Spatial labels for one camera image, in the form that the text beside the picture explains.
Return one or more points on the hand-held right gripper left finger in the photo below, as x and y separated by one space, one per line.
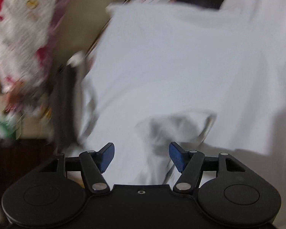
107 157

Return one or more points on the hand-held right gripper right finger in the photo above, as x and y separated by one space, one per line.
177 157

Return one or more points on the white t-shirt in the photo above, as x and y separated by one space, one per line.
181 64

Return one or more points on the dark grey folded sweater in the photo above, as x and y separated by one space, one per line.
64 105

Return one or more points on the brown wooden drawer cabinet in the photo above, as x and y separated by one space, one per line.
21 157

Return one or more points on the grey bunny plush toy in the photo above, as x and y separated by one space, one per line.
28 100

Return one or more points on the cream folded garment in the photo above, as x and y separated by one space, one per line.
76 58

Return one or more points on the green plastic bag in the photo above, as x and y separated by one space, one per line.
4 126

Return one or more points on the beige bed base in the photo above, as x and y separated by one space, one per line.
85 16

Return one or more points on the white quilted bedspread red print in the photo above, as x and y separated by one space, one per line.
19 33

